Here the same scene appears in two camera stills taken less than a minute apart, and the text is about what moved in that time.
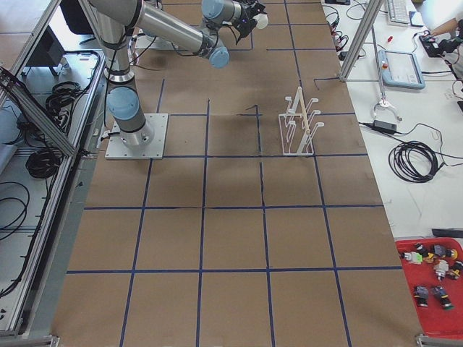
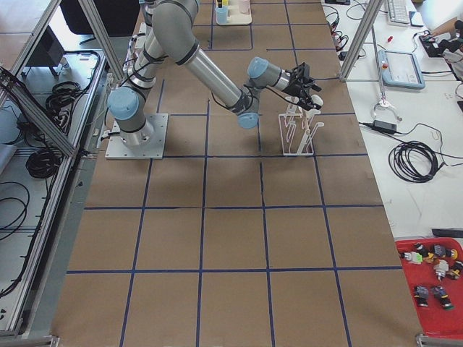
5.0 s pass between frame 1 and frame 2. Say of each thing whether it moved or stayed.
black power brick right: stayed
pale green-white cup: moved
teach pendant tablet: stayed
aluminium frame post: stayed
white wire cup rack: stayed
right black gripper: moved
